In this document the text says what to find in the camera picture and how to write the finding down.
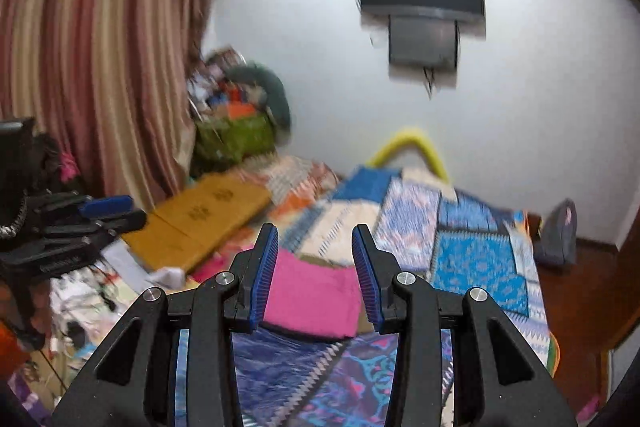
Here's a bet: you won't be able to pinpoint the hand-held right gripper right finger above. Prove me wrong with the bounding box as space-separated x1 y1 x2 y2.
351 223 586 427

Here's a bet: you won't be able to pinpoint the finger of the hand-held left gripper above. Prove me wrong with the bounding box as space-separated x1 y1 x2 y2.
30 211 147 269
30 194 135 228

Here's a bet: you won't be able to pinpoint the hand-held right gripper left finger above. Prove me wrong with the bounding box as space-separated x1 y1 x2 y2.
47 223 280 427

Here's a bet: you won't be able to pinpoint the pink pants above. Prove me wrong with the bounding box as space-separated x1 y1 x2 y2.
190 249 363 342

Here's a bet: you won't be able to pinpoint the mustard yellow folded cloth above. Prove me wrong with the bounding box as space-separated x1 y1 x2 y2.
121 172 273 275

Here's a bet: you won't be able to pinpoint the blue patchwork blanket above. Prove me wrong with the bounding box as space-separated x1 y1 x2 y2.
170 164 558 427

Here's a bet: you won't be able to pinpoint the striped brown curtain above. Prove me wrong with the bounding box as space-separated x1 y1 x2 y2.
0 0 226 212

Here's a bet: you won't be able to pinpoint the green bag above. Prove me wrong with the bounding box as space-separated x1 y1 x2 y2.
192 114 276 165

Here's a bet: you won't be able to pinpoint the yellow foam tube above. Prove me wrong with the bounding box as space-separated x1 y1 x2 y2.
366 127 451 182

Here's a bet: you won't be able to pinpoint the patterned paper clutter pile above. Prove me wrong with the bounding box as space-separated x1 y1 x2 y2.
189 49 251 118

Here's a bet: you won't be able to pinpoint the grey plush pillow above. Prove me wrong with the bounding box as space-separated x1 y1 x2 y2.
227 63 292 132

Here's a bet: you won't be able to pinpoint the grey backpack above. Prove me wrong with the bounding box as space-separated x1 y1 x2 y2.
532 198 578 268

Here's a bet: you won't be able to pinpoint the small black monitor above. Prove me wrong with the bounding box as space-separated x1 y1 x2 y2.
388 16 459 70

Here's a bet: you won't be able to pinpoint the pile of papers and cables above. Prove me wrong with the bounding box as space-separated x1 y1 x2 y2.
30 257 186 408

